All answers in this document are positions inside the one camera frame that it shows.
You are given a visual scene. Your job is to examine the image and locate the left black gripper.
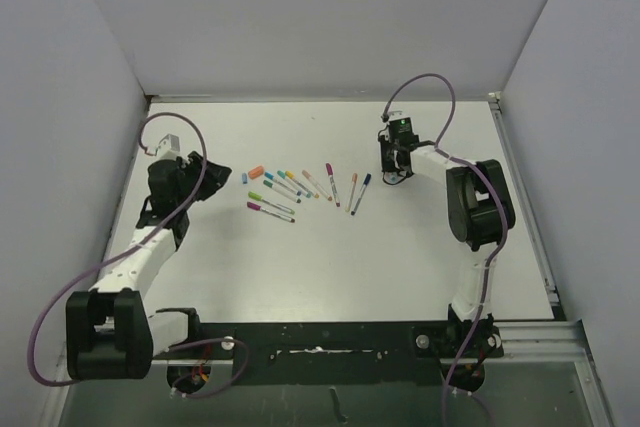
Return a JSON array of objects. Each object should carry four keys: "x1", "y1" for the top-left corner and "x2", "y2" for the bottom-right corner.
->
[{"x1": 176, "y1": 152, "x2": 230, "y2": 210}]

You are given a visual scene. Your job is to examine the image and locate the dark blue capped pen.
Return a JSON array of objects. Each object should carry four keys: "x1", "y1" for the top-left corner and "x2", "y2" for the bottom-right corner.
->
[{"x1": 350, "y1": 173, "x2": 371, "y2": 216}]

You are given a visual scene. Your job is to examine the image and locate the orange marker cap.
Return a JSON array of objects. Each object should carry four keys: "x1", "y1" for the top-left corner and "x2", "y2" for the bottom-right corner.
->
[{"x1": 247, "y1": 166, "x2": 264, "y2": 179}]

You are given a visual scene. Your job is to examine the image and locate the sky blue capped pen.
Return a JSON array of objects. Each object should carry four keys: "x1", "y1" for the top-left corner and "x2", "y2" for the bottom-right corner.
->
[{"x1": 383, "y1": 172, "x2": 404, "y2": 186}]

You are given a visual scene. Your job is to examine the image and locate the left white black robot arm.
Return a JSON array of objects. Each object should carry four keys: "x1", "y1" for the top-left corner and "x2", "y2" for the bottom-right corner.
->
[{"x1": 65, "y1": 152, "x2": 232, "y2": 381}]

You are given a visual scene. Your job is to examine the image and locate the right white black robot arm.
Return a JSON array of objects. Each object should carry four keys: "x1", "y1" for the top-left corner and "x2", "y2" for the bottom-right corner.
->
[{"x1": 378, "y1": 111, "x2": 515, "y2": 356}]

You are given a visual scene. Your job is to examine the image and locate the salmon capped pen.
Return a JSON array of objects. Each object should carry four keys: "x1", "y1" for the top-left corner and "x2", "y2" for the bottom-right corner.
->
[{"x1": 345, "y1": 173, "x2": 358, "y2": 213}]

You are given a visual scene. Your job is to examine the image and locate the green capped pen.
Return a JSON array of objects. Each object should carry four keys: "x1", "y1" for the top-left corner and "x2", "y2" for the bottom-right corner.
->
[{"x1": 248, "y1": 191, "x2": 295, "y2": 215}]

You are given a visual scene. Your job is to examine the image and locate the magenta capped pen lower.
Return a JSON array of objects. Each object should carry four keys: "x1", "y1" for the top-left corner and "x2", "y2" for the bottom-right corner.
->
[{"x1": 246, "y1": 201, "x2": 295, "y2": 223}]

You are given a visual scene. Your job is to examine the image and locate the light blue capped pen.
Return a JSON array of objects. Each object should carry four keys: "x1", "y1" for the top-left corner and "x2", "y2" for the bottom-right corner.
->
[{"x1": 264, "y1": 171, "x2": 301, "y2": 196}]

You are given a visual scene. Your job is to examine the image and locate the magenta capped pen upright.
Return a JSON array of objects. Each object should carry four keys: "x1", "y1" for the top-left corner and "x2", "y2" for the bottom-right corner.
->
[{"x1": 325, "y1": 162, "x2": 341, "y2": 208}]

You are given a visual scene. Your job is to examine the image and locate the yellow capped pen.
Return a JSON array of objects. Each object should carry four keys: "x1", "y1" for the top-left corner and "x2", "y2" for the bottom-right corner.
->
[{"x1": 285, "y1": 171, "x2": 319, "y2": 199}]

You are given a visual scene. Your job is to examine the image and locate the pink capped pen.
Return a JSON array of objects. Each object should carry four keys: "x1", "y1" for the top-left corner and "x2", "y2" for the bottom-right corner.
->
[{"x1": 302, "y1": 170, "x2": 333, "y2": 202}]

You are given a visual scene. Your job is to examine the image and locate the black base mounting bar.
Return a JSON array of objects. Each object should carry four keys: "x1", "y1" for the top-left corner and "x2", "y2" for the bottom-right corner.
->
[{"x1": 164, "y1": 319, "x2": 501, "y2": 398}]

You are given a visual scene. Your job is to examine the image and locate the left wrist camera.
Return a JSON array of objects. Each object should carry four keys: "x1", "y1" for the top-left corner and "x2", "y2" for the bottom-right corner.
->
[{"x1": 144, "y1": 134, "x2": 180, "y2": 161}]

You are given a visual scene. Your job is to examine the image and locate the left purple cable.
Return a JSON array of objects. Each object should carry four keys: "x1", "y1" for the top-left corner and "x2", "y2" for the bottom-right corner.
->
[{"x1": 27, "y1": 114, "x2": 251, "y2": 401}]

